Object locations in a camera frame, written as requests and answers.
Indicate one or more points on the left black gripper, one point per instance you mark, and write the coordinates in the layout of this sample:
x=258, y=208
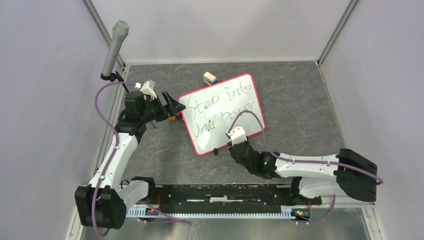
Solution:
x=173, y=107

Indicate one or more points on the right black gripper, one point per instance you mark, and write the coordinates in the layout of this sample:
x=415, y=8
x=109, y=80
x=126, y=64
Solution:
x=245, y=143

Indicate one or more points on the pink framed whiteboard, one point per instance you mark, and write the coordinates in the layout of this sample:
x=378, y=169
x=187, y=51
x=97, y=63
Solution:
x=211, y=111

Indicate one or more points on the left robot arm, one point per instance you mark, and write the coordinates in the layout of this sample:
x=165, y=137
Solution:
x=103, y=203

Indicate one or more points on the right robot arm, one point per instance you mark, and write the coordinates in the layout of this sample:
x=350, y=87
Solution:
x=346, y=173

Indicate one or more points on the red toy block car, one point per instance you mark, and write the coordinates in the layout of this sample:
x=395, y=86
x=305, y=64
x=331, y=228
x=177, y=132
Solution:
x=178, y=116

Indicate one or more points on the red toy block boat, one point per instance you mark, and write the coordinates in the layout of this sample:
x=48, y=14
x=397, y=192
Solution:
x=209, y=79

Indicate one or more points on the grey microphone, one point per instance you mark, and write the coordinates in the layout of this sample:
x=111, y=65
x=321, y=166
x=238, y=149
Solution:
x=120, y=32

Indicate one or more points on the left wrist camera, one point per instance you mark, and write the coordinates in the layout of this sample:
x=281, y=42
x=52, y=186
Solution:
x=147, y=88

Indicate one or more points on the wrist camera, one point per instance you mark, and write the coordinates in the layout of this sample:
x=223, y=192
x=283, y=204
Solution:
x=147, y=88
x=237, y=135

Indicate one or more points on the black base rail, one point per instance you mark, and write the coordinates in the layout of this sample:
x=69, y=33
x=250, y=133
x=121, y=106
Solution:
x=224, y=201

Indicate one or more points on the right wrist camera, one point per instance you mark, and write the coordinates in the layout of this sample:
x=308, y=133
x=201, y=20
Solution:
x=237, y=135

